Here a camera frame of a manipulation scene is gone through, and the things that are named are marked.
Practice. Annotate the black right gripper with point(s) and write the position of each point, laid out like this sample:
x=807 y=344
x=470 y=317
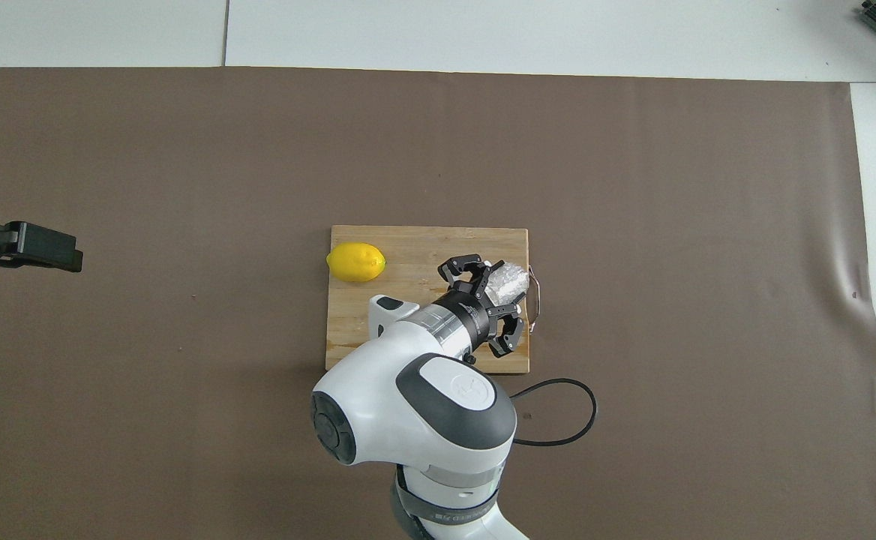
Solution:
x=472 y=319

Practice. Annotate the clear cut glass cup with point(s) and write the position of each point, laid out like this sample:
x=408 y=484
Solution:
x=513 y=281

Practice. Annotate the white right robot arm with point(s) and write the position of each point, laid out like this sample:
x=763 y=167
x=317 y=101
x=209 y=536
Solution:
x=408 y=405

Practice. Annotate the wooden cutting board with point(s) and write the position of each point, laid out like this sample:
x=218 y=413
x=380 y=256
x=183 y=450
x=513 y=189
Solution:
x=423 y=247

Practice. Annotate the yellow lemon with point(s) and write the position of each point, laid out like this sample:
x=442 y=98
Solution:
x=355 y=262

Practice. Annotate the brown paper table mat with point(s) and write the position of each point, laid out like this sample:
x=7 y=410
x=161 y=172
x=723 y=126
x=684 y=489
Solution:
x=438 y=150

